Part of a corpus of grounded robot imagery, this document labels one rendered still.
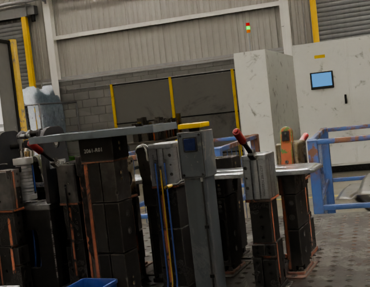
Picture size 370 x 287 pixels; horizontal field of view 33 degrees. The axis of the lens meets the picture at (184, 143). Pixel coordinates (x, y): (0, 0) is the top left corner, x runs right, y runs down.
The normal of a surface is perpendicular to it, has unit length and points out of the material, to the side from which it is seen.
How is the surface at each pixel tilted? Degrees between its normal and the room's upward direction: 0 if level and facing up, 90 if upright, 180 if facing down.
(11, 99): 90
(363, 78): 90
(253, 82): 90
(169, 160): 90
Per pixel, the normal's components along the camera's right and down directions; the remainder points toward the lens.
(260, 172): -0.40, 0.09
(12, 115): 0.96, -0.09
